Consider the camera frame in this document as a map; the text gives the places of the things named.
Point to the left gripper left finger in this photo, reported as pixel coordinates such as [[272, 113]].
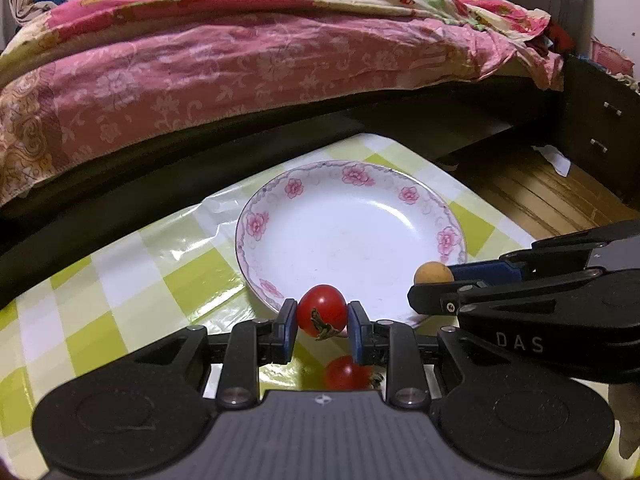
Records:
[[250, 345]]

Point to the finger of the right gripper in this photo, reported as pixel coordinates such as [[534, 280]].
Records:
[[448, 298], [543, 262]]

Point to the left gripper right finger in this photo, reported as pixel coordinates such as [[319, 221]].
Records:
[[391, 345]]

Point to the tan longan fruit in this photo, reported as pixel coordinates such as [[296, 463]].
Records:
[[433, 272]]

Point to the red cherry tomato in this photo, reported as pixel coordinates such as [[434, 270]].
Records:
[[322, 312], [343, 374]]

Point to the white paper scrap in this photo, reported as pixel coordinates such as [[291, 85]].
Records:
[[555, 158]]

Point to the green checked tablecloth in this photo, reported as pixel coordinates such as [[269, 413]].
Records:
[[179, 271]]

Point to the white floral plate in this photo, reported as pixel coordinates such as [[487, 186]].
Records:
[[361, 228]]

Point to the dark nightstand with drawers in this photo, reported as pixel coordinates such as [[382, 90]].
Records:
[[602, 127]]

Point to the colourful floral quilt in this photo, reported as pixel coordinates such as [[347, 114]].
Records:
[[80, 25]]

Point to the pink floral bed sheet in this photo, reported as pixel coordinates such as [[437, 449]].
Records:
[[93, 96]]

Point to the dark bed frame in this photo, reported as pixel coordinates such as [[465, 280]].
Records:
[[90, 206]]

